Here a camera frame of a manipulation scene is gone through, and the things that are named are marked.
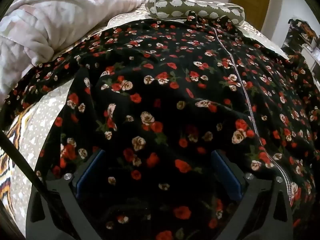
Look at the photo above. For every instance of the wooden door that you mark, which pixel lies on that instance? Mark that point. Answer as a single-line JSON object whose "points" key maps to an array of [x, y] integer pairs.
{"points": [[250, 2]]}

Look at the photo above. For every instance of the pale pink fluffy blanket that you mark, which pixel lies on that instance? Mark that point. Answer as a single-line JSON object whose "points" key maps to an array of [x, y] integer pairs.
{"points": [[50, 22]]}

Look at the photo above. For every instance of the black floral robe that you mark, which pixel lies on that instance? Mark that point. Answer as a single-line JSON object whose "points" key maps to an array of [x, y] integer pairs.
{"points": [[160, 92]]}

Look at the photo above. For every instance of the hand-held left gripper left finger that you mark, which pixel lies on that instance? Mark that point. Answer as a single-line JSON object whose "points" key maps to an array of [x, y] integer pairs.
{"points": [[87, 172]]}

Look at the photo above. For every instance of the olive pillow with white print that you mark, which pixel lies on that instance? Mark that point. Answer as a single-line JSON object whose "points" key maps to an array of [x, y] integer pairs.
{"points": [[175, 6]]}

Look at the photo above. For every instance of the quilted patchwork bedspread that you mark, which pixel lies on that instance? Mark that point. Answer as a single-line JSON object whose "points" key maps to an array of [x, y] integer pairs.
{"points": [[37, 130]]}

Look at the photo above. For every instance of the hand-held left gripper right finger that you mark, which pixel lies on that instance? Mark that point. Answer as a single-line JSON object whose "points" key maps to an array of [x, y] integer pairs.
{"points": [[226, 175]]}

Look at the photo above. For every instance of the cluttered shelf unit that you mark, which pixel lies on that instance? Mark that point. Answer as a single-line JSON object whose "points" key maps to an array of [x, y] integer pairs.
{"points": [[310, 55]]}

